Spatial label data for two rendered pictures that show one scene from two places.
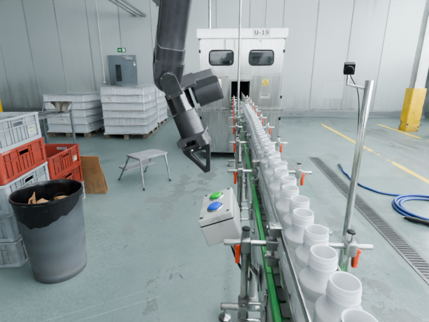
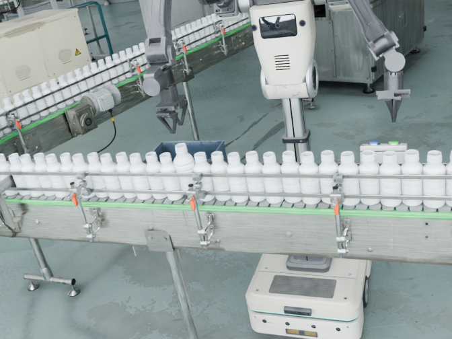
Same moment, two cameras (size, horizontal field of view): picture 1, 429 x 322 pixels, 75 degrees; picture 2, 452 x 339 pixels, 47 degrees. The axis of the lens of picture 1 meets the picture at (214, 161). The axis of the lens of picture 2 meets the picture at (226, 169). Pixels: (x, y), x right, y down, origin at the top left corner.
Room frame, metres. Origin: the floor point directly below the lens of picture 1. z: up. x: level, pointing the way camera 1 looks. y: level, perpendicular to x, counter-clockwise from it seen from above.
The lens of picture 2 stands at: (0.64, -1.56, 1.86)
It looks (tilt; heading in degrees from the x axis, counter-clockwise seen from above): 26 degrees down; 110
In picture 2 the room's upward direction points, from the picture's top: 11 degrees counter-clockwise
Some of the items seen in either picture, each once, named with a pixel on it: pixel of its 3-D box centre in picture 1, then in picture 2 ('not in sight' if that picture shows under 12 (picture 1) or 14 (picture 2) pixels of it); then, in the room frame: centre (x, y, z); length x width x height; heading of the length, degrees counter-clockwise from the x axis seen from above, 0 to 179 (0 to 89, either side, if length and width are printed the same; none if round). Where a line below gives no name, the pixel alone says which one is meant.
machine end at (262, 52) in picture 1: (239, 95); not in sight; (5.48, -0.47, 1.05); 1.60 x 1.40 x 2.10; 177
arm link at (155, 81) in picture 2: not in sight; (157, 70); (-0.01, -0.18, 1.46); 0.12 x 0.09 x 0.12; 87
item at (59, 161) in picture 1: (48, 160); not in sight; (2.82, 1.75, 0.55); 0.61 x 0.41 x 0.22; 179
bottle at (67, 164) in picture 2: not in sight; (71, 174); (-0.49, -0.10, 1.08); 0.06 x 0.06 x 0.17
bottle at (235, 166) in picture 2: not in sight; (237, 177); (0.16, -0.15, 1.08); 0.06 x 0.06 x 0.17
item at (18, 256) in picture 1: (16, 234); not in sight; (2.11, 1.69, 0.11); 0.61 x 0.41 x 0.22; 2
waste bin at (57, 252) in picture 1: (55, 230); not in sight; (1.81, 1.16, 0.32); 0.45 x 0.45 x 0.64
